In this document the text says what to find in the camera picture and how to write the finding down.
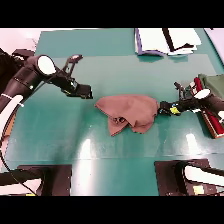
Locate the red garment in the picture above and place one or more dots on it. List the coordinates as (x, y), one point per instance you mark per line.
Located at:
(213, 123)

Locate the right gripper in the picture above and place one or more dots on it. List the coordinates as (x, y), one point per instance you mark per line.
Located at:
(169, 108)

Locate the purple garment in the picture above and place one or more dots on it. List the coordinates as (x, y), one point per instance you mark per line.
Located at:
(141, 51)

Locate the brown T-shirt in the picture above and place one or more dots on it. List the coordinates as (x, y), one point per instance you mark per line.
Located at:
(131, 110)

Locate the white garment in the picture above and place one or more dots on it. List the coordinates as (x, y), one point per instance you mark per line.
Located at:
(151, 40)

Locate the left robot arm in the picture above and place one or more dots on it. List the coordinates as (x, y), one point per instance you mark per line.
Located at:
(23, 81)

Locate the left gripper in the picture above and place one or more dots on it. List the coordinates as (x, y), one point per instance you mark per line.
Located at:
(78, 90)

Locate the green garment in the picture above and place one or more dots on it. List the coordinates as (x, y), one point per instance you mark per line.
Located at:
(213, 83)

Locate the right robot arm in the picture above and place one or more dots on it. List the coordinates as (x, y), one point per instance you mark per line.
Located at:
(213, 101)

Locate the black garment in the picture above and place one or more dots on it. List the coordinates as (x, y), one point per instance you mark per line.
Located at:
(169, 40)

